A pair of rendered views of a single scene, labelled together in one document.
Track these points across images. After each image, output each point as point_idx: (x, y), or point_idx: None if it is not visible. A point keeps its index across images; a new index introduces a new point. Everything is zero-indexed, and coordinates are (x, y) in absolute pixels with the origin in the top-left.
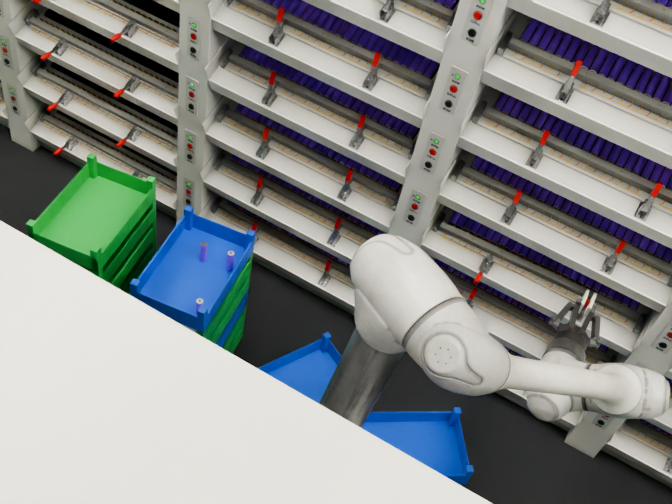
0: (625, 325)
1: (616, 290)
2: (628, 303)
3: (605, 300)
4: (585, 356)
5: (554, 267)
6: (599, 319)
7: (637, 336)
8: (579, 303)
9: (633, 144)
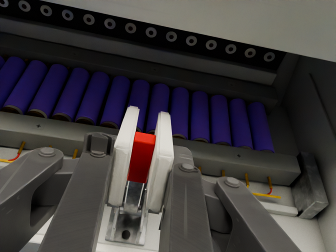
0: (274, 205)
1: (252, 39)
2: (251, 142)
3: (194, 149)
4: None
5: (20, 102)
6: (247, 194)
7: (317, 226)
8: (101, 141)
9: None
